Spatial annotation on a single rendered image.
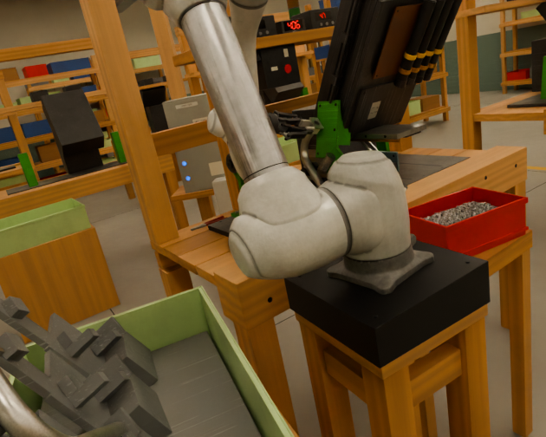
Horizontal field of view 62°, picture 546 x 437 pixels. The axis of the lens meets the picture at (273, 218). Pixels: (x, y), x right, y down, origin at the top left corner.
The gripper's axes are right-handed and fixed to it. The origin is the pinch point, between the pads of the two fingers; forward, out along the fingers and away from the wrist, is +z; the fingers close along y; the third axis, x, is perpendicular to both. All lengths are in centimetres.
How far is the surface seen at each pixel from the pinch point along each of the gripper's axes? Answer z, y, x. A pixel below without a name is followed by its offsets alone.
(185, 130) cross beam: -34.2, 23.4, 26.9
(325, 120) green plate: 4.2, -1.2, -4.5
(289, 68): 1.1, 27.6, -5.1
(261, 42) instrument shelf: -12.9, 32.2, -11.3
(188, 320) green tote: -66, -62, 8
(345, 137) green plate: 9.7, -9.2, -4.1
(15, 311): -103, -60, -8
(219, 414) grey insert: -73, -87, -9
